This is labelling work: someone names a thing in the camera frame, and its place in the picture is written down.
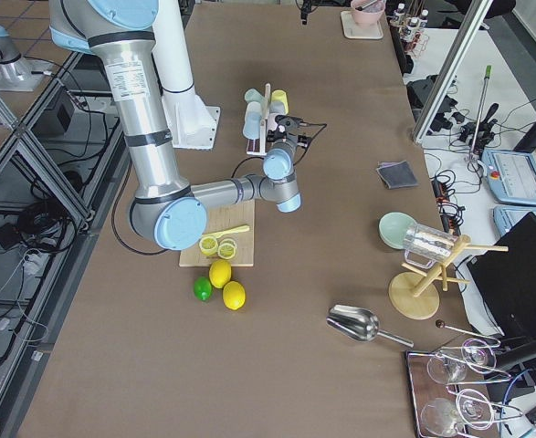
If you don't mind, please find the pink bowl of ice cubes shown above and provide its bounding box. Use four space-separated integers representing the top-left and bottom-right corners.
351 0 385 26

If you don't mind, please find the metal scoop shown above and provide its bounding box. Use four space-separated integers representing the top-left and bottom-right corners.
326 304 414 348

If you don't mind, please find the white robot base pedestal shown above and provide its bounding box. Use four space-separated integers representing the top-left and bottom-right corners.
152 0 220 151

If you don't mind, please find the white wire cup holder rack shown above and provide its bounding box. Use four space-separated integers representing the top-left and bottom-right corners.
245 83 271 156

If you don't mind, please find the patterned drinking glass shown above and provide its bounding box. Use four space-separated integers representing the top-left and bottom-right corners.
403 224 457 269

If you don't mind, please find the black wine glass rack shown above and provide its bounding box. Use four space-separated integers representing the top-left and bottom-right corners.
405 339 524 437

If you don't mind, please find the wooden cutting board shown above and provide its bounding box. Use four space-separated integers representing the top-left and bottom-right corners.
179 201 255 267

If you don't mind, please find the aluminium frame post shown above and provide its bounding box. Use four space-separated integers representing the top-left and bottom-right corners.
412 0 493 146

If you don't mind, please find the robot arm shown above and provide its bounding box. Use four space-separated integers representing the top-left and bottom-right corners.
49 1 301 250

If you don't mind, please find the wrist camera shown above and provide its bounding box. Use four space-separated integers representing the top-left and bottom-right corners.
275 114 304 130

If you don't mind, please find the light blue cup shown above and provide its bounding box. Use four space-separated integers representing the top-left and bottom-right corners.
242 113 261 141

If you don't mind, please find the cream plastic tray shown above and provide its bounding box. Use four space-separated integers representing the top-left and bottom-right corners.
341 11 384 40

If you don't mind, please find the grey cup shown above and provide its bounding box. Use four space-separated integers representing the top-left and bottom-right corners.
269 100 287 115

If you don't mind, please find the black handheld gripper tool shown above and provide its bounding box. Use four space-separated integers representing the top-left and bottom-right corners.
458 103 499 155

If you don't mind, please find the yellow cup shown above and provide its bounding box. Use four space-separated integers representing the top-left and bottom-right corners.
270 89 289 114

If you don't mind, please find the yellow plastic knife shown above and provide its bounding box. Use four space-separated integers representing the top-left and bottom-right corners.
203 224 250 239

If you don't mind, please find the grey folded cloth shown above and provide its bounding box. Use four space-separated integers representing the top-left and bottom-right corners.
376 161 418 189

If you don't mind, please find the white cup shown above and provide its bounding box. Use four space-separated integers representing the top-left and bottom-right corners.
245 101 262 120

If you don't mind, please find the light green plastic cup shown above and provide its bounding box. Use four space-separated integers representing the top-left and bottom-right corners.
244 89 265 105

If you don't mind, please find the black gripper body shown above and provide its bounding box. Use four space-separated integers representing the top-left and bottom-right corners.
275 128 299 145

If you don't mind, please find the whole yellow lemon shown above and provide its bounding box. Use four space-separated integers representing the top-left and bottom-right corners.
209 259 232 289
223 281 247 310

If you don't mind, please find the green lime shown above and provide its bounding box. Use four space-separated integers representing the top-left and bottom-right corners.
193 276 213 302

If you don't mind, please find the copper wire bottle rack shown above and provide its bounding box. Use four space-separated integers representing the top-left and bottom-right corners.
399 1 429 58

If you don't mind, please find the teach pendant tablet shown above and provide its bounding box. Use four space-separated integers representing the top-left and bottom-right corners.
493 205 536 236
481 150 536 206

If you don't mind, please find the pink plastic cup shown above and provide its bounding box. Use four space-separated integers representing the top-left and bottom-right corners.
267 113 279 132

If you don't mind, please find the black monitor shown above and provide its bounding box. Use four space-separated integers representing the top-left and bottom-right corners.
468 213 536 339

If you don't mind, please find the metal rod green tip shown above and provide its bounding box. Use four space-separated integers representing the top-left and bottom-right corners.
465 65 492 163

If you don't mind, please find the light green bowl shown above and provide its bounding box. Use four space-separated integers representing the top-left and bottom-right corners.
378 212 416 250

